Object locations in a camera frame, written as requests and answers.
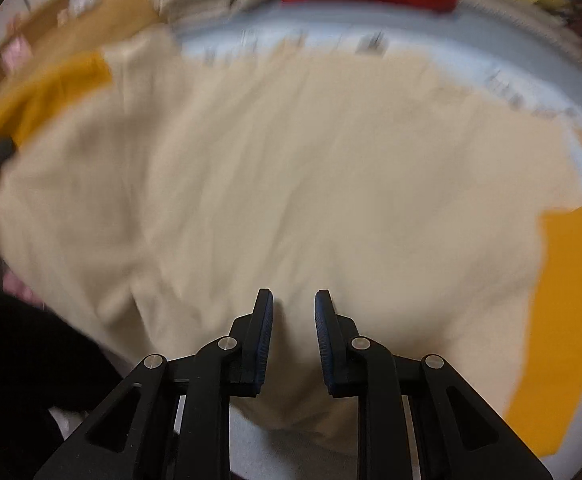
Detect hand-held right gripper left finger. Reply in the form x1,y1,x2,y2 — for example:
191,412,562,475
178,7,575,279
33,288,275,480

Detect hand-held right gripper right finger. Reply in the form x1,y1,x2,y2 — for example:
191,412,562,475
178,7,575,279
313,289,553,480

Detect beige shirt with orange sleeves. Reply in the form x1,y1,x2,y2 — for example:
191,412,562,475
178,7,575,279
0,25,582,458

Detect person's black pants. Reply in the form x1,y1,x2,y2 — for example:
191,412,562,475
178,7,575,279
0,220,128,480

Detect light blue printed blanket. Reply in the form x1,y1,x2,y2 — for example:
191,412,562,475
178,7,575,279
181,22,582,201

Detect white headboard shelf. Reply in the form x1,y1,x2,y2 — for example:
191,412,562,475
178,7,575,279
458,0,582,78

